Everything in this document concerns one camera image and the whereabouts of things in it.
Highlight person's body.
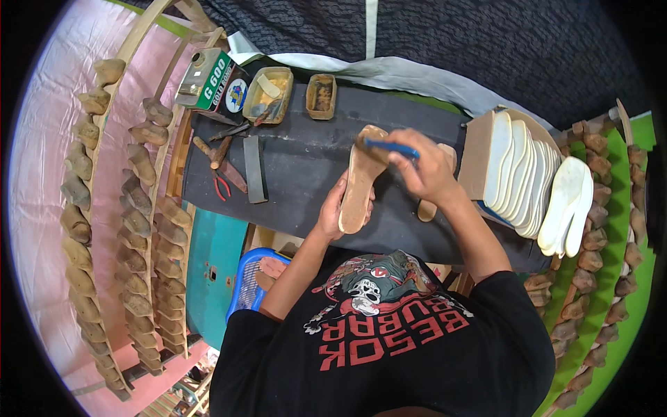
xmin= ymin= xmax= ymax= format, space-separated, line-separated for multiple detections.
xmin=208 ymin=249 xmax=574 ymax=417

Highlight tan shoe sole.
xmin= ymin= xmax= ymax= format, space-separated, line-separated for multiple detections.
xmin=417 ymin=143 xmax=459 ymax=223
xmin=338 ymin=124 xmax=390 ymax=235

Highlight blue handled brush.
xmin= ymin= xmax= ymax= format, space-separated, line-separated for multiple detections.
xmin=354 ymin=133 xmax=421 ymax=160

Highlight person's right hand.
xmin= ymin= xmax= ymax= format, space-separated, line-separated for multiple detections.
xmin=384 ymin=128 xmax=463 ymax=207

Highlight dark patterned curtain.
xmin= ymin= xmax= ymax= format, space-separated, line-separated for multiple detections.
xmin=121 ymin=0 xmax=654 ymax=131

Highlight person's left hand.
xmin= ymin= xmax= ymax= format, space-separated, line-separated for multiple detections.
xmin=315 ymin=169 xmax=377 ymax=244

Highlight rack of wooden shoe lasts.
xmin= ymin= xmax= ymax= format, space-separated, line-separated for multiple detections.
xmin=58 ymin=0 xmax=180 ymax=403
xmin=116 ymin=26 xmax=228 ymax=378
xmin=523 ymin=98 xmax=653 ymax=417

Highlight wooden handled hammer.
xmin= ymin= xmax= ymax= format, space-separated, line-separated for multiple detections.
xmin=210 ymin=136 xmax=233 ymax=171

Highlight green and white glue can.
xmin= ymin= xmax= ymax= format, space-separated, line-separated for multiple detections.
xmin=174 ymin=47 xmax=251 ymax=115

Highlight brown rectangular tray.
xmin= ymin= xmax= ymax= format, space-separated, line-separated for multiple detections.
xmin=305 ymin=73 xmax=338 ymax=121

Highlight cardboard box of white insoles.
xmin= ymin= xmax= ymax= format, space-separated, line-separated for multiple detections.
xmin=457 ymin=107 xmax=565 ymax=240

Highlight black work mat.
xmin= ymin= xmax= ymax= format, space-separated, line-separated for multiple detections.
xmin=181 ymin=78 xmax=553 ymax=273

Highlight loose stack of white insoles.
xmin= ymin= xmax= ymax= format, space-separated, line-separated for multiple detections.
xmin=537 ymin=155 xmax=595 ymax=259

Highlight teal cabinet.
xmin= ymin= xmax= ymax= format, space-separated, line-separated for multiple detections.
xmin=184 ymin=201 xmax=250 ymax=351

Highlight black sharpening stone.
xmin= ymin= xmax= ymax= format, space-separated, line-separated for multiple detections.
xmin=242 ymin=134 xmax=270 ymax=204

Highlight yellow glue tray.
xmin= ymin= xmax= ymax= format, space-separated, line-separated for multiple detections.
xmin=242 ymin=66 xmax=295 ymax=126

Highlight red handled pliers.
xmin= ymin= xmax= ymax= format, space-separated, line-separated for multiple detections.
xmin=211 ymin=169 xmax=233 ymax=203

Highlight rusty wooden handled knife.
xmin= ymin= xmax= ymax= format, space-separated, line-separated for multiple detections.
xmin=192 ymin=136 xmax=249 ymax=195

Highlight blue plastic basket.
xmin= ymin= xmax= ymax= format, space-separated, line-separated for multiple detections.
xmin=225 ymin=247 xmax=293 ymax=325

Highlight dark metal awl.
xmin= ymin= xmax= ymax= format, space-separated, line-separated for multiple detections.
xmin=208 ymin=121 xmax=252 ymax=142

